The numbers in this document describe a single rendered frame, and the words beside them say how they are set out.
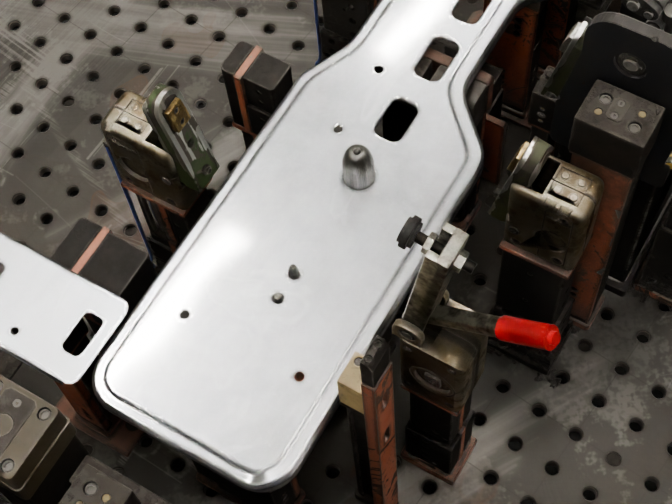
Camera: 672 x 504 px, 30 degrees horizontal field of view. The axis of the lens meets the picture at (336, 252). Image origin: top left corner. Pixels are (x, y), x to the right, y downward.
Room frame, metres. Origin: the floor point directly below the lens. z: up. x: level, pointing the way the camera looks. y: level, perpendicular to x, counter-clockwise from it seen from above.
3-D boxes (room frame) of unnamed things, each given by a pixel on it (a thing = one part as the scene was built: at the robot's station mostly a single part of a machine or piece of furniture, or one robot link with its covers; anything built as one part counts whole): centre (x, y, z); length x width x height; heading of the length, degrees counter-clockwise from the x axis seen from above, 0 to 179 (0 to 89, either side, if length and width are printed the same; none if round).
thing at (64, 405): (0.54, 0.30, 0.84); 0.11 x 0.06 x 0.29; 53
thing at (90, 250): (0.60, 0.24, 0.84); 0.11 x 0.10 x 0.28; 53
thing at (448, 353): (0.44, -0.09, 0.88); 0.07 x 0.06 x 0.35; 53
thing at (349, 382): (0.40, -0.01, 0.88); 0.04 x 0.04 x 0.36; 53
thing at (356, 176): (0.64, -0.03, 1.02); 0.03 x 0.03 x 0.07
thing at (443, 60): (0.77, -0.13, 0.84); 0.12 x 0.05 x 0.29; 53
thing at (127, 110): (0.71, 0.17, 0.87); 0.12 x 0.09 x 0.35; 53
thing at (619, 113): (0.61, -0.27, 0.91); 0.07 x 0.05 x 0.42; 53
